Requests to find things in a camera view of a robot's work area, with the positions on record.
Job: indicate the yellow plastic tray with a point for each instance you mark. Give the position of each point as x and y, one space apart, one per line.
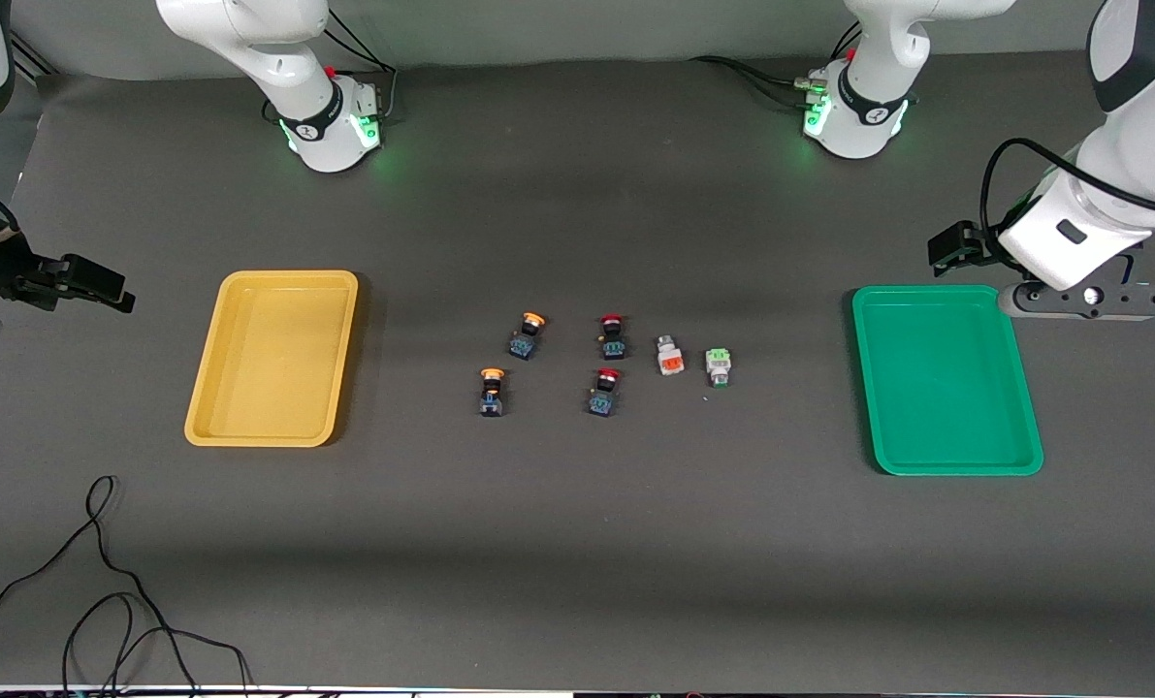
276 359

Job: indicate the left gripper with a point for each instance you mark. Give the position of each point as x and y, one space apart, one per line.
959 244

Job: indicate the white button with green block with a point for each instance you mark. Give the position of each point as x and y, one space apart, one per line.
719 364

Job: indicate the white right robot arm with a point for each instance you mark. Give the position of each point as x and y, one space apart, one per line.
276 58

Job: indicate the white button with orange block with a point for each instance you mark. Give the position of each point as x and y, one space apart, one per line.
671 361

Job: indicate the green plastic tray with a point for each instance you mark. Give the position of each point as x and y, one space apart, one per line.
946 388

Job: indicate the yellow push button switch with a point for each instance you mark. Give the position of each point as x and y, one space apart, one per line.
492 396
527 341

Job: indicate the grey metal frame rail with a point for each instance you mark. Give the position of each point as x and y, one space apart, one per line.
32 60

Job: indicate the dark grey table mat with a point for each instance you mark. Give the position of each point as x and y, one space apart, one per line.
577 543

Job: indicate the red push button switch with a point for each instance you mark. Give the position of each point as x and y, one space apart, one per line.
604 397
613 341

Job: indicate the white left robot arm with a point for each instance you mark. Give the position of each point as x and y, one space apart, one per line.
1149 116

